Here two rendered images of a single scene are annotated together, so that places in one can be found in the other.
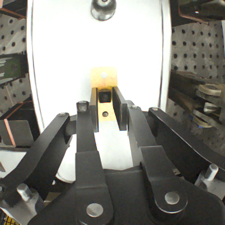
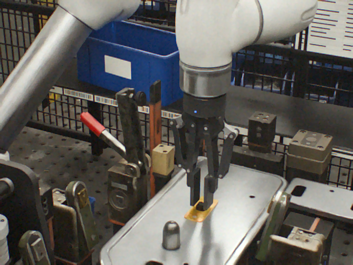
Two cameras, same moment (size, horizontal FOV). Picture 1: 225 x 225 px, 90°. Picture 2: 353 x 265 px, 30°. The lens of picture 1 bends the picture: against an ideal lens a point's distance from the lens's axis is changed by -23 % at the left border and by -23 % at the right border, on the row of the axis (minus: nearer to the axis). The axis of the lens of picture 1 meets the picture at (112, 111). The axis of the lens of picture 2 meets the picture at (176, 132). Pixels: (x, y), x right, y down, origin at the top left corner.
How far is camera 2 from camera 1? 1.12 m
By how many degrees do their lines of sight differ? 41
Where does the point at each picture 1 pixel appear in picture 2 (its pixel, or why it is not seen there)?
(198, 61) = not seen: outside the picture
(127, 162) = not seen: hidden behind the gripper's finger
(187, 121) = (100, 224)
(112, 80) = (190, 212)
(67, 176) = (273, 180)
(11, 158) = (326, 205)
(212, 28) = not seen: outside the picture
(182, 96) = (143, 190)
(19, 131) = (298, 223)
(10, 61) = (259, 244)
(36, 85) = (247, 230)
